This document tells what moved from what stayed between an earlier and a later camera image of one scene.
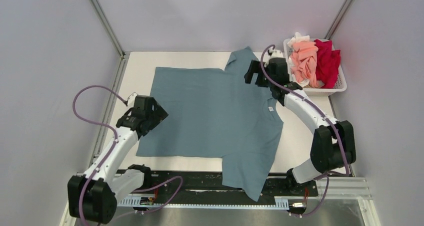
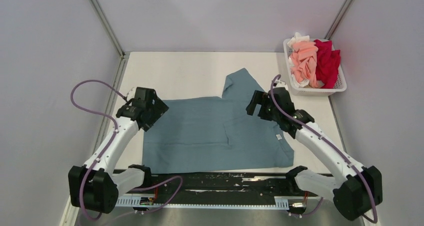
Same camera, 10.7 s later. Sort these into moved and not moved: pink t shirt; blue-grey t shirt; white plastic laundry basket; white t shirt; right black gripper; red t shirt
Moved: blue-grey t shirt; right black gripper
Not moved: white t shirt; pink t shirt; red t shirt; white plastic laundry basket
